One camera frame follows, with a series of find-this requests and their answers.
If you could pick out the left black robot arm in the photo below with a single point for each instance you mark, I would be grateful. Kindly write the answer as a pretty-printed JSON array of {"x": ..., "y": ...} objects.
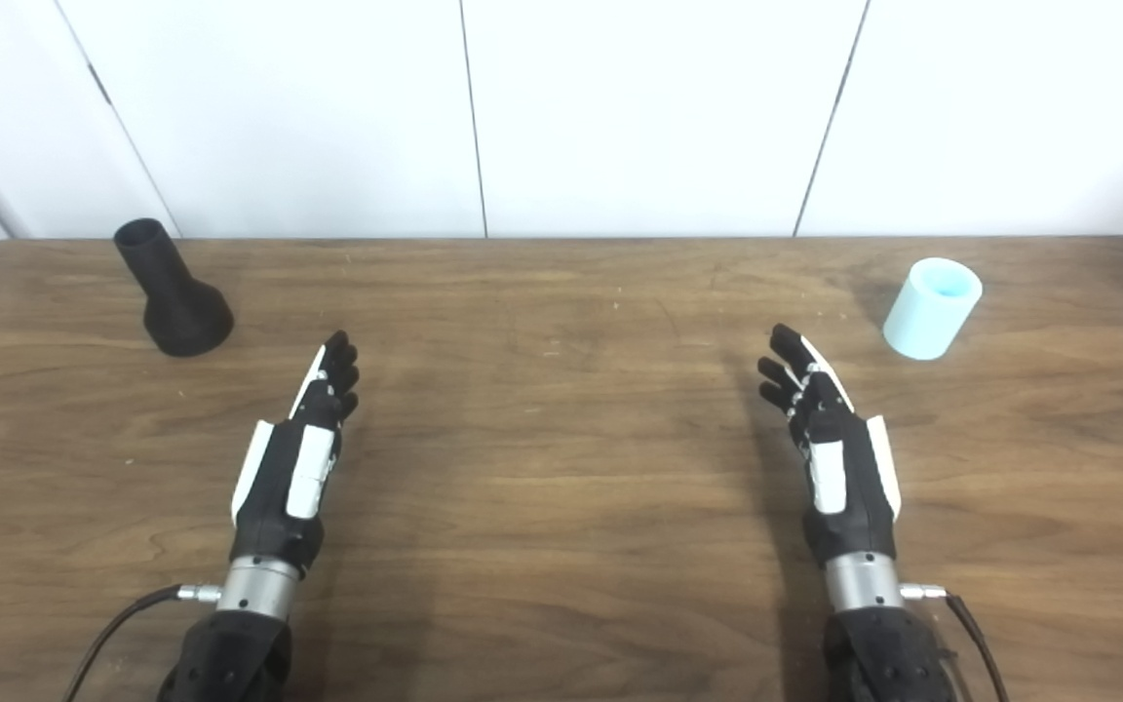
[{"x": 230, "y": 643}]

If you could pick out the light blue cylinder cup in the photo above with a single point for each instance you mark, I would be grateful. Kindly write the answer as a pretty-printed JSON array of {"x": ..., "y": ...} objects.
[{"x": 927, "y": 314}]

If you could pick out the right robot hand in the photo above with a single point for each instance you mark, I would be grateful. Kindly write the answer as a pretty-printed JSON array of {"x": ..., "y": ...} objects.
[{"x": 846, "y": 487}]

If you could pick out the black nozzle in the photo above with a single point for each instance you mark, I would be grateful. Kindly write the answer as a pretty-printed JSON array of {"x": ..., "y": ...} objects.
[{"x": 176, "y": 302}]

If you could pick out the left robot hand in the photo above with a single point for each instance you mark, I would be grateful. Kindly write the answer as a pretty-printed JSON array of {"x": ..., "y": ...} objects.
[{"x": 281, "y": 468}]

